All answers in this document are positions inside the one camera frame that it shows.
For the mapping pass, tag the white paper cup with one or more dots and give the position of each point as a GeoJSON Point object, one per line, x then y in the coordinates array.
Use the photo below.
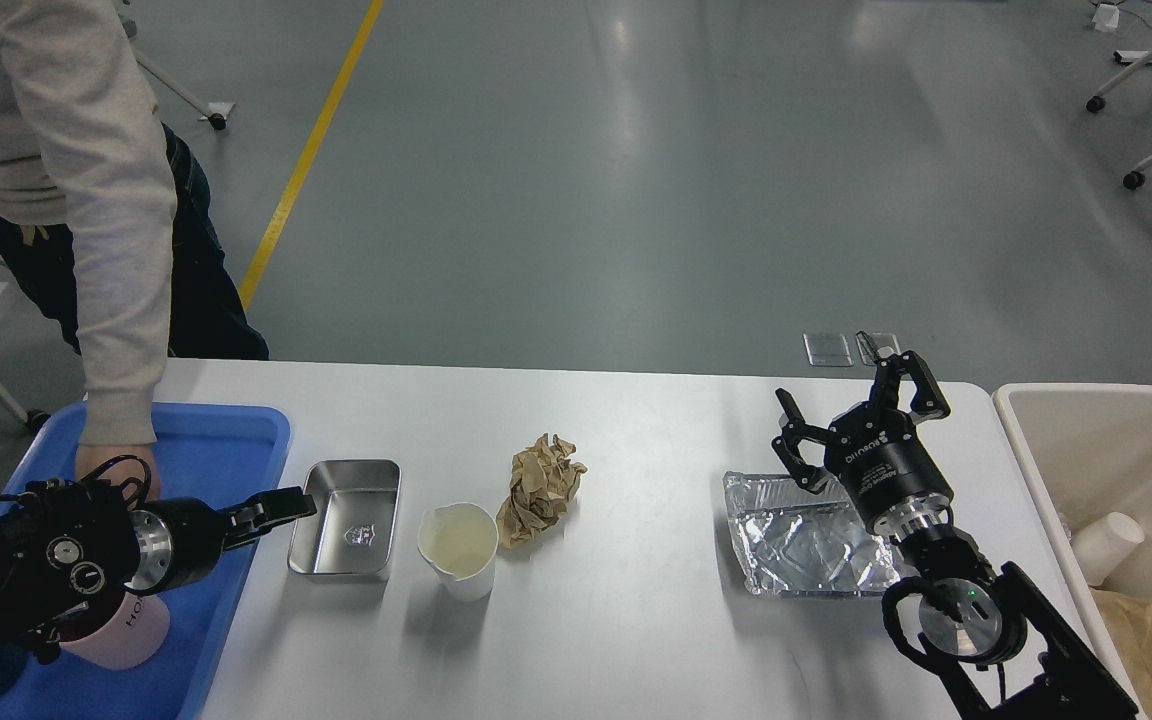
{"type": "Point", "coordinates": [459, 542]}

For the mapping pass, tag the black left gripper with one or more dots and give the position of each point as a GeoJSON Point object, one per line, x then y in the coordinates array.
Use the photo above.
{"type": "Point", "coordinates": [181, 539]}

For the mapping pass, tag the left floor socket plate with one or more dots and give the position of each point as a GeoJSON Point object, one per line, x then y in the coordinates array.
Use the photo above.
{"type": "Point", "coordinates": [827, 349]}

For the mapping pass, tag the floor socket plate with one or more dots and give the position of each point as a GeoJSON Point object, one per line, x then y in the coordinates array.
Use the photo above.
{"type": "Point", "coordinates": [886, 345]}
{"type": "Point", "coordinates": [827, 349]}

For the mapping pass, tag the person in beige sweater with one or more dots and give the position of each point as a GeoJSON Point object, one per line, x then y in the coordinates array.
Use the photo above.
{"type": "Point", "coordinates": [104, 217]}

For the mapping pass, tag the person's right hand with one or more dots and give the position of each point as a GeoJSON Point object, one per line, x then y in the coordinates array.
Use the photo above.
{"type": "Point", "coordinates": [116, 464]}

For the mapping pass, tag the right floor socket plate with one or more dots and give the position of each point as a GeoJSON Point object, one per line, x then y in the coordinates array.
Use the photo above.
{"type": "Point", "coordinates": [886, 345]}

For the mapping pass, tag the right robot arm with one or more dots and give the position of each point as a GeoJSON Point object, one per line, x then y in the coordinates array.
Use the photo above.
{"type": "Point", "coordinates": [957, 610]}

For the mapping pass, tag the pink HOME mug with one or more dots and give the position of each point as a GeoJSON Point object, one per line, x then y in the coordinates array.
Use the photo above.
{"type": "Point", "coordinates": [120, 631]}

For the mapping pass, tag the stainless steel rectangular tin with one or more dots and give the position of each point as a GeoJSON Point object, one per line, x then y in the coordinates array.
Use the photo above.
{"type": "Point", "coordinates": [350, 537]}

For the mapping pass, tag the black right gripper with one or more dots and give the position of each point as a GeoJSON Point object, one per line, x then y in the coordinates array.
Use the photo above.
{"type": "Point", "coordinates": [886, 475]}

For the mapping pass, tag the crumpled brown paper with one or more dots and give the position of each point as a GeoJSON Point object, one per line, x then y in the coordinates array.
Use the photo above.
{"type": "Point", "coordinates": [544, 480]}

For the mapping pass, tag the paper cup in bin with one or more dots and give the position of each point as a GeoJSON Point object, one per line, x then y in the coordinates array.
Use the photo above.
{"type": "Point", "coordinates": [1102, 546]}

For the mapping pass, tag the white plastic bin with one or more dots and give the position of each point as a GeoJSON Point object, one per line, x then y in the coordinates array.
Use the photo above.
{"type": "Point", "coordinates": [1086, 450]}

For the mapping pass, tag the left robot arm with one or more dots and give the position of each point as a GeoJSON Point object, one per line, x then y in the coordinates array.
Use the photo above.
{"type": "Point", "coordinates": [65, 543]}

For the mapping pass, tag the aluminium foil tray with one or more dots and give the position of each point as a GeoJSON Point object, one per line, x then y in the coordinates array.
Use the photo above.
{"type": "Point", "coordinates": [793, 543]}

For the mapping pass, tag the blue plastic tray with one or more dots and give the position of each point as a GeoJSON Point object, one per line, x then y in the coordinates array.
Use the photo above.
{"type": "Point", "coordinates": [222, 455]}

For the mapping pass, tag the grey office chair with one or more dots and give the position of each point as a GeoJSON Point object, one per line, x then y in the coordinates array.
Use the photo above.
{"type": "Point", "coordinates": [216, 114]}

